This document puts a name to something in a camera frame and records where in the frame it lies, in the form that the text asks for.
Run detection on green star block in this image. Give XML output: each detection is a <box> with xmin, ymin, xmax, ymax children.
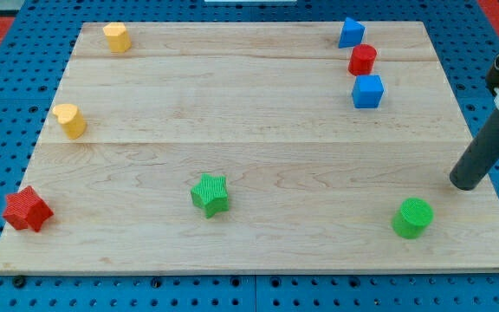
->
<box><xmin>191</xmin><ymin>173</ymin><xmax>230</xmax><ymax>218</ymax></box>

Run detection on wooden board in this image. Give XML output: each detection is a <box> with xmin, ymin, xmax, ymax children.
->
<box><xmin>0</xmin><ymin>22</ymin><xmax>499</xmax><ymax>276</ymax></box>

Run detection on blue cube block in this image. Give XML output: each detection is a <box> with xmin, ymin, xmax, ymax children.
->
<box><xmin>352</xmin><ymin>75</ymin><xmax>384</xmax><ymax>109</ymax></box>

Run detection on red cylinder block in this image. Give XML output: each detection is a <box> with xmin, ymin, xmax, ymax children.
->
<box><xmin>348</xmin><ymin>44</ymin><xmax>377</xmax><ymax>75</ymax></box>

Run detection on blue triangle block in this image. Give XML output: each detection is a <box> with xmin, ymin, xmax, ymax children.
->
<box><xmin>338</xmin><ymin>17</ymin><xmax>366</xmax><ymax>49</ymax></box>

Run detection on yellow pentagon block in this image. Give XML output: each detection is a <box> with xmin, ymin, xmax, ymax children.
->
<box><xmin>103</xmin><ymin>22</ymin><xmax>132</xmax><ymax>53</ymax></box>

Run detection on green cylinder block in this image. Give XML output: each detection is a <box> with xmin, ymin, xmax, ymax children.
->
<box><xmin>392</xmin><ymin>198</ymin><xmax>434</xmax><ymax>239</ymax></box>

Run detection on yellow heart block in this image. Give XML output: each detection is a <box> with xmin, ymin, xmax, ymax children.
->
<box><xmin>52</xmin><ymin>103</ymin><xmax>87</xmax><ymax>140</ymax></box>

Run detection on red star block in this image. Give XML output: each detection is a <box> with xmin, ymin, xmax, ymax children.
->
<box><xmin>2</xmin><ymin>185</ymin><xmax>54</xmax><ymax>232</ymax></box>

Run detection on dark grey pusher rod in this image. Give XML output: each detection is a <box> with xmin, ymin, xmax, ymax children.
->
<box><xmin>450</xmin><ymin>109</ymin><xmax>499</xmax><ymax>191</ymax></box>

